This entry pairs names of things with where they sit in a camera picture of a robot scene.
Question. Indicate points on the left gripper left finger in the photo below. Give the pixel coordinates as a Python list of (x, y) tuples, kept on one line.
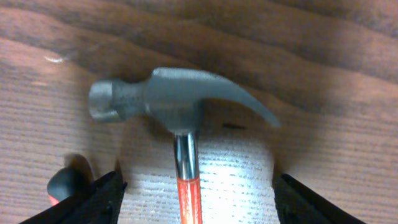
[(99, 202)]

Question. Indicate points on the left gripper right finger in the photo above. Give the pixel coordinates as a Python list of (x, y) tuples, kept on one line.
[(297, 204)]

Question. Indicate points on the red black pliers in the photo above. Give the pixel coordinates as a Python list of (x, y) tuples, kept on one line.
[(65, 183)]

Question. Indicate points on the steel claw hammer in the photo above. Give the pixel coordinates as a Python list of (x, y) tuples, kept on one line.
[(174, 97)]

